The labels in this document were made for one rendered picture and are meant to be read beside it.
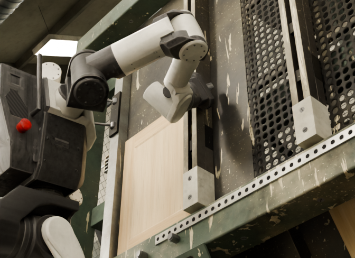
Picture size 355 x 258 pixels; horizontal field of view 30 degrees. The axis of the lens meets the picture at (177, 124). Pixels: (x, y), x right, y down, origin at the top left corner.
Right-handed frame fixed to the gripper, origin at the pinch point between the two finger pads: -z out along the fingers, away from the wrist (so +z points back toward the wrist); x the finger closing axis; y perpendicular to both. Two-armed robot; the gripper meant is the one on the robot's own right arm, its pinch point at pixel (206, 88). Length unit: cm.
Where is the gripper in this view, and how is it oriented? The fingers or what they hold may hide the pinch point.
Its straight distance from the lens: 210.8
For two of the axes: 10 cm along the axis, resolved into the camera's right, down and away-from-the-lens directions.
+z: -5.4, 2.4, -8.1
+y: -6.7, 4.6, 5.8
